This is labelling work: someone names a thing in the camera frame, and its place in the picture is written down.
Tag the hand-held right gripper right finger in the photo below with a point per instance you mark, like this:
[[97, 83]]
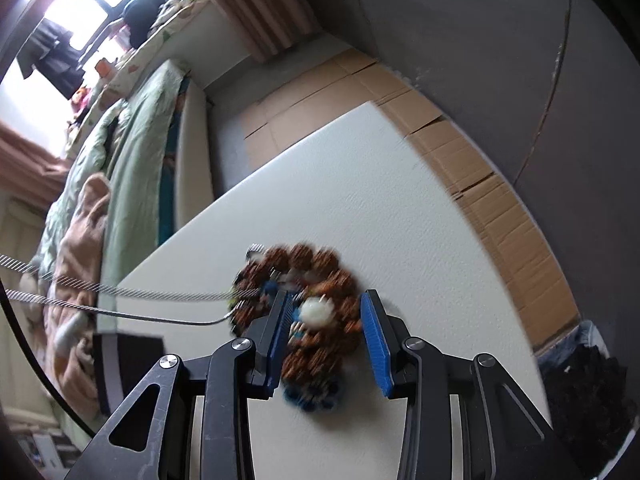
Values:
[[375, 340]]

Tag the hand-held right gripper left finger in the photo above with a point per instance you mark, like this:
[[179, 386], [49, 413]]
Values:
[[280, 340]]

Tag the black jewelry box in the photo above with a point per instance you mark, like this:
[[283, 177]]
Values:
[[135, 355]]

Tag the flattened cardboard sheets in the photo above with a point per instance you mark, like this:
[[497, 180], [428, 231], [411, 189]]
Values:
[[500, 210]]

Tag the dark cloth bag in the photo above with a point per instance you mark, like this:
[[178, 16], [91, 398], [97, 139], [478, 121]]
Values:
[[585, 400]]

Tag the pink fleece blanket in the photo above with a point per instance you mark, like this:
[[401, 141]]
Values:
[[80, 240]]

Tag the bed with green blanket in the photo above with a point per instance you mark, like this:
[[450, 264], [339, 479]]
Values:
[[135, 150]]

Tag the pink curtain by window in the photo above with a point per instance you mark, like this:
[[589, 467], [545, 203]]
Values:
[[25, 155]]

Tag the pink pleated curtain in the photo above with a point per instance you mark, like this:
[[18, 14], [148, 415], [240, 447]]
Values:
[[270, 10]]

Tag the dark hanging clothes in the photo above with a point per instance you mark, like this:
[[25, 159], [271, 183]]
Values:
[[52, 55]]

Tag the white bed frame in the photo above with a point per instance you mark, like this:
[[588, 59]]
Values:
[[192, 160]]

